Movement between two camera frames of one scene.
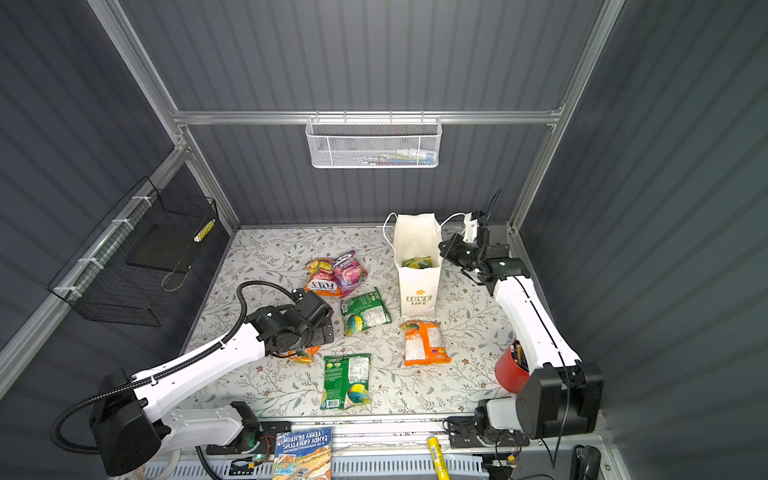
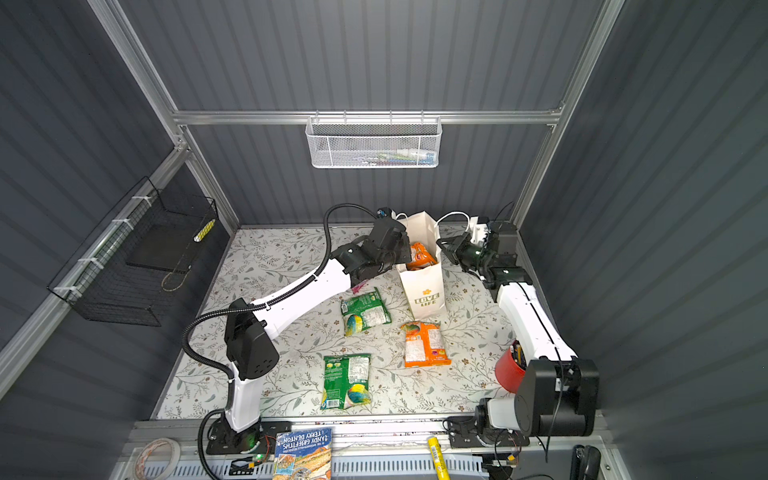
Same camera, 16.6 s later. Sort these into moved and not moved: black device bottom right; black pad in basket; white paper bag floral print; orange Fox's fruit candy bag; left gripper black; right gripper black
Moved: orange Fox's fruit candy bag; left gripper black
Not moved: right gripper black; black device bottom right; white paper bag floral print; black pad in basket
